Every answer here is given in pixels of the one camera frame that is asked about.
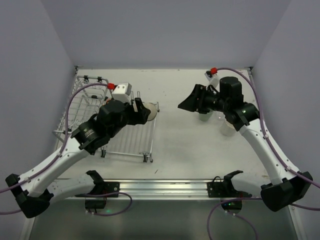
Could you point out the silver wire dish rack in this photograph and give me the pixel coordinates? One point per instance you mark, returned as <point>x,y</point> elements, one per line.
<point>89,94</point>

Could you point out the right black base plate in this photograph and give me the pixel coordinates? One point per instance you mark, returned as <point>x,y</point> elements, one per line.
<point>224,188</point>

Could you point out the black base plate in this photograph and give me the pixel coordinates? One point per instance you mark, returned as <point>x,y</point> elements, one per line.
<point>109,189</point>
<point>224,188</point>

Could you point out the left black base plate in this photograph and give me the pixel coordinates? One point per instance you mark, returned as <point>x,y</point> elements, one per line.
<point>109,189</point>

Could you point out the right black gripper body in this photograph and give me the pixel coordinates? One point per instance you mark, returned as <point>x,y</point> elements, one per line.
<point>201,98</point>

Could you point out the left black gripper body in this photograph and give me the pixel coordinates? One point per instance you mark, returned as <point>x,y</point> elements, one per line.
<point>137,111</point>

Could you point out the white ceramic mug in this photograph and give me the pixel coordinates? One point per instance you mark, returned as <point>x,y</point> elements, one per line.
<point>227,129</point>

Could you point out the black control box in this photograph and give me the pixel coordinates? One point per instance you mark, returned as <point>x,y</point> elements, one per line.
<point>233,207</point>
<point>95,204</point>

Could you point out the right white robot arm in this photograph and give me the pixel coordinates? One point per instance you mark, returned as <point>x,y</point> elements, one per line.
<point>287,183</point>

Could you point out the left black control box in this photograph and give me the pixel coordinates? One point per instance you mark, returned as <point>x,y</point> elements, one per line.
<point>95,204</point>

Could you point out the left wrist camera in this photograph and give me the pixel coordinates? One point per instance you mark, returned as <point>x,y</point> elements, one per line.
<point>122,92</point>

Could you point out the aluminium mounting rail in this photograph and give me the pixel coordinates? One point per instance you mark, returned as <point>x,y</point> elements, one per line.
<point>162,189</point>

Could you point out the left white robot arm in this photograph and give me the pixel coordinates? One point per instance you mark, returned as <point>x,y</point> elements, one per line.
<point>38,188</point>

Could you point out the beige brown cup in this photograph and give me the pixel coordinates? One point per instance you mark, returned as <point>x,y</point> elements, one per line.
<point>153,111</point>

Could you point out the clear glass cup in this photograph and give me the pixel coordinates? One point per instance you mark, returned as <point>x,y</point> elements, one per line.
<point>218,116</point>

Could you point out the light green cup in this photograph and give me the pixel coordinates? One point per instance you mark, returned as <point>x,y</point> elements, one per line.
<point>204,117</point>

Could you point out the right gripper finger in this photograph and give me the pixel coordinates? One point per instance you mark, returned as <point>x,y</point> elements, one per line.
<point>195,94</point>
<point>190,105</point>

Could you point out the right black control box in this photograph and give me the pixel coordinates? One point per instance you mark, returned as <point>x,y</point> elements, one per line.
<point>233,207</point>

